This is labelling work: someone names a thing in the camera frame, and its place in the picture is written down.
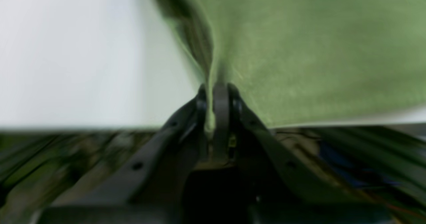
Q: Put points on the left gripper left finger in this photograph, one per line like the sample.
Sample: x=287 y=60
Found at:
x=148 y=188

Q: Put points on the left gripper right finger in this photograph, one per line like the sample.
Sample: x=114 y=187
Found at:
x=278 y=187

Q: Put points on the olive green T-shirt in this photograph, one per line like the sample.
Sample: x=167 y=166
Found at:
x=309 y=62

